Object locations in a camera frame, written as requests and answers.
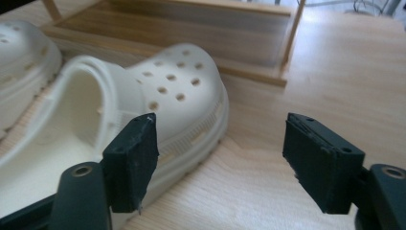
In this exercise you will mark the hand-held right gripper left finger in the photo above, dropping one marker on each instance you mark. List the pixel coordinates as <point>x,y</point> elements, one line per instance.
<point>129,163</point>

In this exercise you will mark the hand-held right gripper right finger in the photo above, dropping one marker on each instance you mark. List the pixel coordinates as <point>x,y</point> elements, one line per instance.
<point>322,166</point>

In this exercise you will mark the cream perforated clog shoe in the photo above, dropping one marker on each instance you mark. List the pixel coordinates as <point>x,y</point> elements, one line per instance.
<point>178,92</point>
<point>22,64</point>

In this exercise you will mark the wooden shoe rack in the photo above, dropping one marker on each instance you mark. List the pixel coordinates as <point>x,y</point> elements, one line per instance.
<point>198,35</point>

